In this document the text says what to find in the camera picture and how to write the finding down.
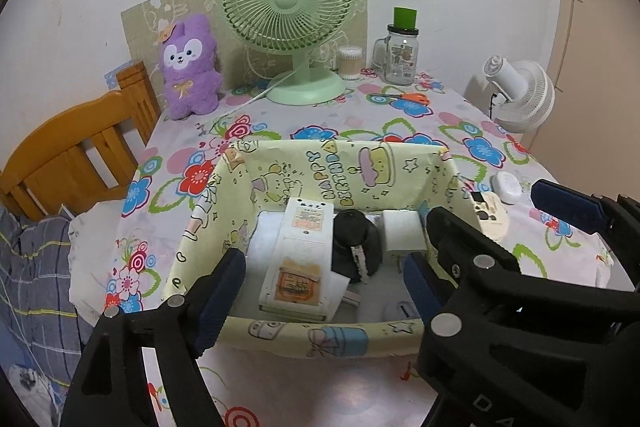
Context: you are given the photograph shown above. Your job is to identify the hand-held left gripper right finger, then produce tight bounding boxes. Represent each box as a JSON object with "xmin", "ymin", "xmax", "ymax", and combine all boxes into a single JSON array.
[{"xmin": 403, "ymin": 252, "xmax": 640, "ymax": 427}]

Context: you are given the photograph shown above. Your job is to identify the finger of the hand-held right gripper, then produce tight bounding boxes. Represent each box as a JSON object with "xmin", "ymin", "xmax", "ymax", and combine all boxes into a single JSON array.
[
  {"xmin": 530, "ymin": 178, "xmax": 640, "ymax": 238},
  {"xmin": 424, "ymin": 206, "xmax": 522, "ymax": 285}
]

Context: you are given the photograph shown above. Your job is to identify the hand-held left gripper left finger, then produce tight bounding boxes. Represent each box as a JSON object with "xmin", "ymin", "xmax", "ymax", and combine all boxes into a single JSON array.
[{"xmin": 60, "ymin": 248, "xmax": 247, "ymax": 427}]

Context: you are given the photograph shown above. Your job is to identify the small white lilac gadget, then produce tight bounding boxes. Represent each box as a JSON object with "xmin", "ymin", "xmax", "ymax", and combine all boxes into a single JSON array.
[{"xmin": 382, "ymin": 301, "xmax": 418, "ymax": 323}]

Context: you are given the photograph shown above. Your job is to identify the cream remote control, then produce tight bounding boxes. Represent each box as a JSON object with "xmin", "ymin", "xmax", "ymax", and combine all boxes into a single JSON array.
[{"xmin": 467, "ymin": 192, "xmax": 511, "ymax": 244}]

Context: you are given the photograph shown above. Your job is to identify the white charger adapter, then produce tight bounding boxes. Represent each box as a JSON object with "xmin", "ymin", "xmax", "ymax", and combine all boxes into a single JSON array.
[{"xmin": 382, "ymin": 209, "xmax": 426, "ymax": 258}]

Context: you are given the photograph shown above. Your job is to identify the white rectangular labelled device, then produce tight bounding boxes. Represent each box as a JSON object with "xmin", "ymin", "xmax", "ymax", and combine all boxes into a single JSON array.
[{"xmin": 257, "ymin": 197, "xmax": 337, "ymax": 322}]

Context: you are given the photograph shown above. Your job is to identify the black round pouch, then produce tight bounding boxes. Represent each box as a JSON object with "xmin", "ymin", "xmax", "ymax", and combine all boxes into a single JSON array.
[{"xmin": 331, "ymin": 208, "xmax": 385, "ymax": 285}]

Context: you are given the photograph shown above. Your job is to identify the yellow printed storage box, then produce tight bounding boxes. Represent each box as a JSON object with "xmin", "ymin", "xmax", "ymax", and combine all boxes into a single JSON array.
[{"xmin": 162, "ymin": 138, "xmax": 488, "ymax": 360}]

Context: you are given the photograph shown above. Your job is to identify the white earbud case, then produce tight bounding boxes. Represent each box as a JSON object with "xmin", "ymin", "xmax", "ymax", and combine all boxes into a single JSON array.
[{"xmin": 490, "ymin": 172, "xmax": 521, "ymax": 205}]

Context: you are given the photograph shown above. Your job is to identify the white flat box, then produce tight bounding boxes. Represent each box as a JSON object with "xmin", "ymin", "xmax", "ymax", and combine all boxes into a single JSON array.
[{"xmin": 247, "ymin": 209, "xmax": 386, "ymax": 323}]

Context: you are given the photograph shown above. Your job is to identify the white circulator fan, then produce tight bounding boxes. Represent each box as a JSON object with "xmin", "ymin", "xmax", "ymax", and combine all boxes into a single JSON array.
[{"xmin": 482, "ymin": 54, "xmax": 557, "ymax": 132}]

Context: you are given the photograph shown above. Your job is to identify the white cloth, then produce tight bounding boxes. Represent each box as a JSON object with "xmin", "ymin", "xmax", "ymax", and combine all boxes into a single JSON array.
[{"xmin": 67, "ymin": 202, "xmax": 133, "ymax": 323}]

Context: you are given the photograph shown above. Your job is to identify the blue plaid blanket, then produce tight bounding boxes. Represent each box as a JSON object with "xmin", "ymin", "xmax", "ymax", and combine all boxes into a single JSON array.
[{"xmin": 0, "ymin": 204, "xmax": 96, "ymax": 388}]

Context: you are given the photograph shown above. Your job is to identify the glass jar with green lid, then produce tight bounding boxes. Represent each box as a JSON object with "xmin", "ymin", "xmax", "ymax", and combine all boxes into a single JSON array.
[{"xmin": 372, "ymin": 7, "xmax": 421, "ymax": 86}]

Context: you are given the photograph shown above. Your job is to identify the beige wardrobe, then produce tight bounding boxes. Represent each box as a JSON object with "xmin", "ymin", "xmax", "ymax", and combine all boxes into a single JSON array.
[{"xmin": 545, "ymin": 0, "xmax": 640, "ymax": 188}]

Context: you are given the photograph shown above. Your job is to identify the cotton swab container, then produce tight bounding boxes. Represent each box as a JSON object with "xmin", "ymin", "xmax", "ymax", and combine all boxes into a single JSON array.
[{"xmin": 337, "ymin": 45, "xmax": 363, "ymax": 81}]

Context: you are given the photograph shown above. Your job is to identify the purple plush toy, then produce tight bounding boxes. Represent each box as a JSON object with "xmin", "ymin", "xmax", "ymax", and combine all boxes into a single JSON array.
[{"xmin": 159, "ymin": 13, "xmax": 224, "ymax": 121}]

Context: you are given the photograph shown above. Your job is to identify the beige patterned board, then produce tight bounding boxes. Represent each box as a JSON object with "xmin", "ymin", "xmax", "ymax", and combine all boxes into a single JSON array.
[{"xmin": 121, "ymin": 0, "xmax": 371, "ymax": 90}]

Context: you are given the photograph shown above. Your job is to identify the green desk fan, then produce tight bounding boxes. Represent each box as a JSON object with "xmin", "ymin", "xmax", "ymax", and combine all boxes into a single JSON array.
[{"xmin": 220, "ymin": 0, "xmax": 367, "ymax": 106}]

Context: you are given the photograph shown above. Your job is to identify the orange handled scissors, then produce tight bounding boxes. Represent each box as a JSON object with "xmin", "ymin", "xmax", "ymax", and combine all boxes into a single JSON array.
[{"xmin": 369, "ymin": 92, "xmax": 431, "ymax": 106}]

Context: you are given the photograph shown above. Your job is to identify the white fan cord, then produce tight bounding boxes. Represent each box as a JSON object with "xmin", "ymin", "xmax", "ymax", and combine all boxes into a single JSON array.
[{"xmin": 220, "ymin": 72, "xmax": 296, "ymax": 112}]

